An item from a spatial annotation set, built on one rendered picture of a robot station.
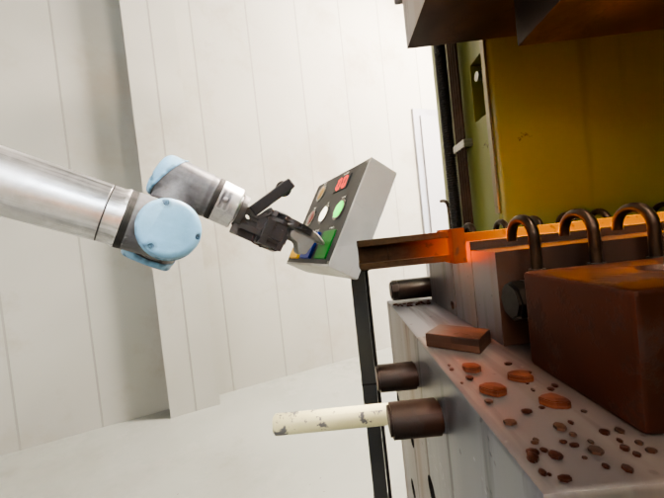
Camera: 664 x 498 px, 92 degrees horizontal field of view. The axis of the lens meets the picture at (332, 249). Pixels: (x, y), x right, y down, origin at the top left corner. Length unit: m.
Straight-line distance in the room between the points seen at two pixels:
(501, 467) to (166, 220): 0.47
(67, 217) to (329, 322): 2.37
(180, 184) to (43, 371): 2.11
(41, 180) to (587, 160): 0.77
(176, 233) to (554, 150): 0.60
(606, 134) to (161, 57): 2.42
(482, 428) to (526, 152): 0.48
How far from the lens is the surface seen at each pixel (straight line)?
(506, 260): 0.30
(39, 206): 0.54
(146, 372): 2.59
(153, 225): 0.52
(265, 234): 0.70
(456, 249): 0.33
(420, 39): 0.53
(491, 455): 0.21
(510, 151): 0.61
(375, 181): 0.78
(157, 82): 2.57
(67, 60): 2.83
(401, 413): 0.28
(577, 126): 0.67
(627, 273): 0.24
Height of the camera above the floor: 1.02
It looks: 2 degrees down
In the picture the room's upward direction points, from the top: 6 degrees counter-clockwise
